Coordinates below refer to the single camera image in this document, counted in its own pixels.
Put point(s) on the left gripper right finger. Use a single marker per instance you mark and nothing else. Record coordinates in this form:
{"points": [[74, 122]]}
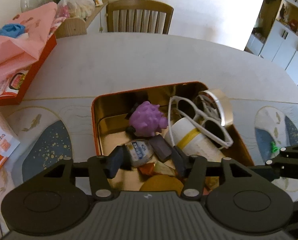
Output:
{"points": [[193, 170]]}

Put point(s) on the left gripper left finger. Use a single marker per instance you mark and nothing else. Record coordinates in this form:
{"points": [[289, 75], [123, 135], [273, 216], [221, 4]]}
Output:
{"points": [[101, 168]]}

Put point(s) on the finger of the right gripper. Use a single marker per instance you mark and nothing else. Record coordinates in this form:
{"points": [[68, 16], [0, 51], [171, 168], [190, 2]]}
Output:
{"points": [[289, 152], [276, 168]]}

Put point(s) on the green pushpin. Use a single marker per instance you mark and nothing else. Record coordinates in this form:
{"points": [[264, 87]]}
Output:
{"points": [[274, 148]]}

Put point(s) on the orange fruit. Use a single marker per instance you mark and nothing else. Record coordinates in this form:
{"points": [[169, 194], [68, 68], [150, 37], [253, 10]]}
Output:
{"points": [[162, 183]]}

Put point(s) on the white yellow pill bottle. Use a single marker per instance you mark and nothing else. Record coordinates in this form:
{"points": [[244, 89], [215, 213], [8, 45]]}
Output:
{"points": [[191, 141]]}

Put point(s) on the dark purple block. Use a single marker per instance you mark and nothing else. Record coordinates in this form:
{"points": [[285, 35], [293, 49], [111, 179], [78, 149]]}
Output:
{"points": [[161, 148]]}

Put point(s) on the white sunglasses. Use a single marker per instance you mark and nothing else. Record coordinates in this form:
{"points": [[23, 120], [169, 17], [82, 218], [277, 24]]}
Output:
{"points": [[206, 124]]}

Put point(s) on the red snack packet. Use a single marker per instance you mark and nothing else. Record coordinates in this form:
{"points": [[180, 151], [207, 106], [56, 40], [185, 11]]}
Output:
{"points": [[157, 168]]}

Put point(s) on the small blue label bottle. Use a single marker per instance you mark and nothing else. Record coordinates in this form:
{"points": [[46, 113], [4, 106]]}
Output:
{"points": [[140, 152]]}

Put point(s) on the tape roll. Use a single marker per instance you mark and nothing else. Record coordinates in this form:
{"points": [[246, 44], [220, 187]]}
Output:
{"points": [[217, 105]]}

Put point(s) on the purple spiky toy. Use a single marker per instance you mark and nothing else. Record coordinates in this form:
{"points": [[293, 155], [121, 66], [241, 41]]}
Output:
{"points": [[147, 120]]}

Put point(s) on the round placemat left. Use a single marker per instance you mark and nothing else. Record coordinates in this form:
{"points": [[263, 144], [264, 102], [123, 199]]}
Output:
{"points": [[44, 140]]}

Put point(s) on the red cardboard box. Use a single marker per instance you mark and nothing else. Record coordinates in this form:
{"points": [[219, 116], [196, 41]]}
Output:
{"points": [[21, 81]]}

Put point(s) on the wooden side shelf cabinet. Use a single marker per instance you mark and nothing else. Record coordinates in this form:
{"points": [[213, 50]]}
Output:
{"points": [[78, 26]]}

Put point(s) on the wooden chair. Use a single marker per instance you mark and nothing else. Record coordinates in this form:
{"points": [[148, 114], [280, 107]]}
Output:
{"points": [[139, 16]]}

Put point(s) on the blue cloth toy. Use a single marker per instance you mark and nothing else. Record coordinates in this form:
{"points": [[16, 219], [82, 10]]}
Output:
{"points": [[12, 30]]}

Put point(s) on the white plastic bag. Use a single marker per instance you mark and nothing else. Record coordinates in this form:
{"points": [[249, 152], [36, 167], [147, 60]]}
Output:
{"points": [[82, 9]]}

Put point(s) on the white wall cabinet unit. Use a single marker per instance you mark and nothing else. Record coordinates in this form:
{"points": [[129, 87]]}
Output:
{"points": [[275, 35]]}

